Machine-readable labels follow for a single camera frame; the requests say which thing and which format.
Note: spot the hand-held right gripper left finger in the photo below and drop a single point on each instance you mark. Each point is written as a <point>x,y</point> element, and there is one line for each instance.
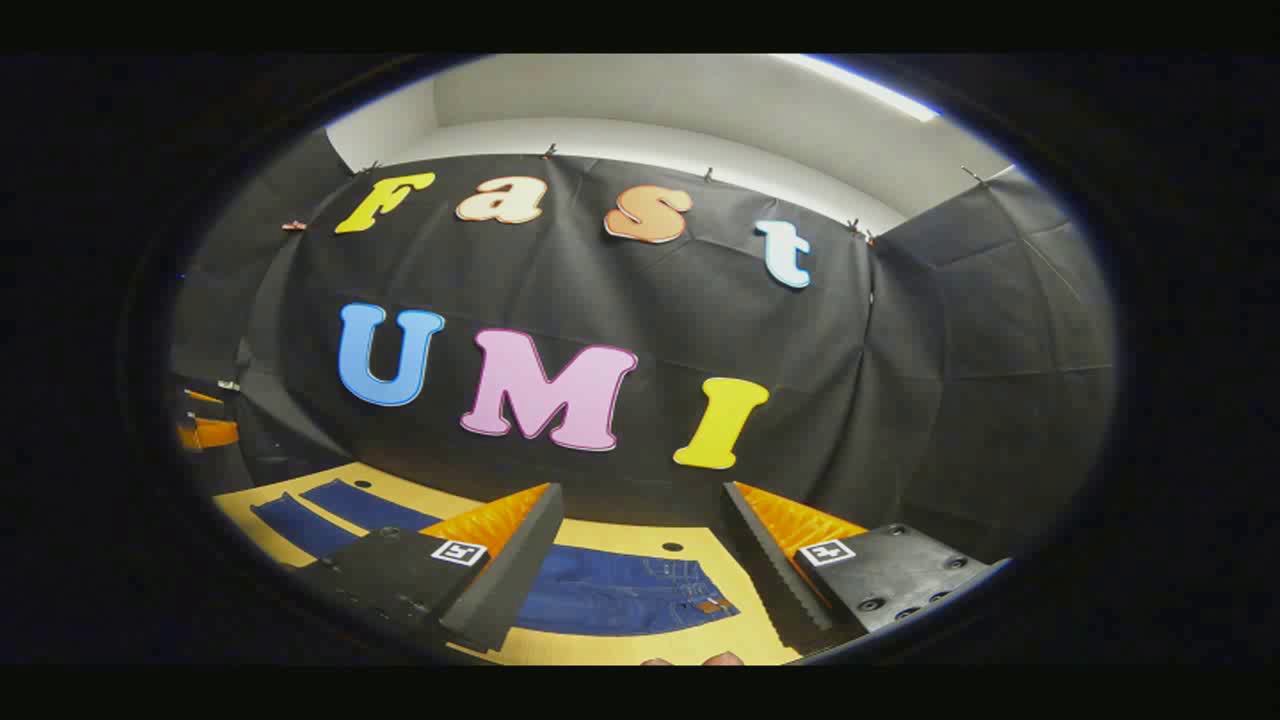
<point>520,570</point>

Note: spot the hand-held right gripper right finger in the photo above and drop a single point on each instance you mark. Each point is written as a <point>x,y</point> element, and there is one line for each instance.
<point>765,570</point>

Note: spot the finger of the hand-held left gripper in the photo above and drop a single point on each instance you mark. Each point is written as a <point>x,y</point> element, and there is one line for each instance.
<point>203,396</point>
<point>212,433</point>

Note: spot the blue denim jeans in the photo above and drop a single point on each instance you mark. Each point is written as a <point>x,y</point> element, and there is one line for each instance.
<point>620,592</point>

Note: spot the black backdrop cloth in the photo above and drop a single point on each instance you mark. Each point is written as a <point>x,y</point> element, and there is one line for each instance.
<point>600,290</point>

